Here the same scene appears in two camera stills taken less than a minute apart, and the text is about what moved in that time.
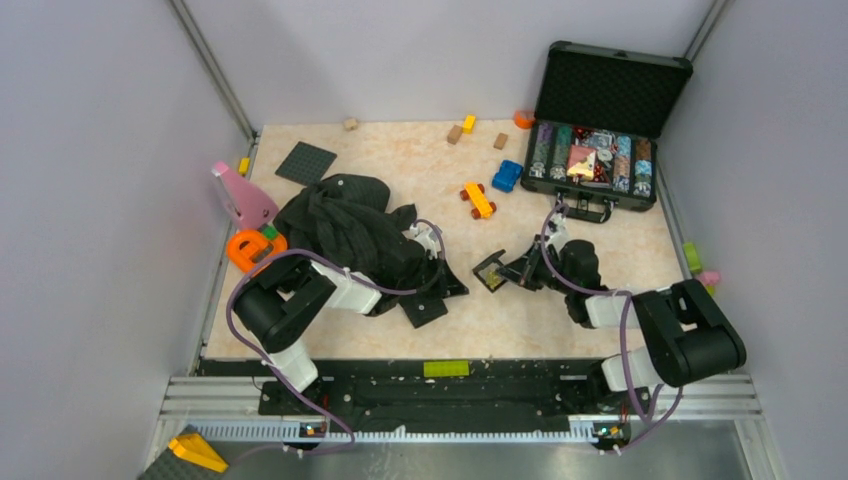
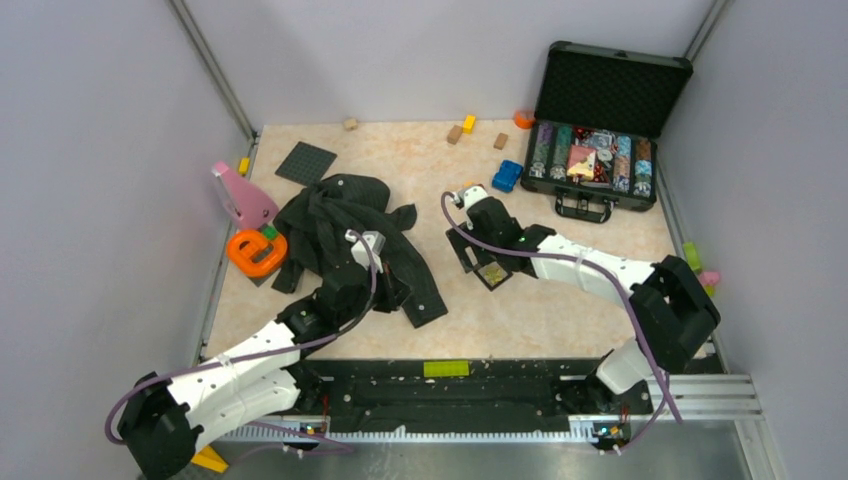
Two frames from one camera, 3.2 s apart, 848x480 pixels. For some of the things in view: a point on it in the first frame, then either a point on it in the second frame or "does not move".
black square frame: x=487 y=272 does not move
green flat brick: x=448 y=368 does not move
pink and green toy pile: x=709 y=278 does not move
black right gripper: x=526 y=268 -> x=461 y=244
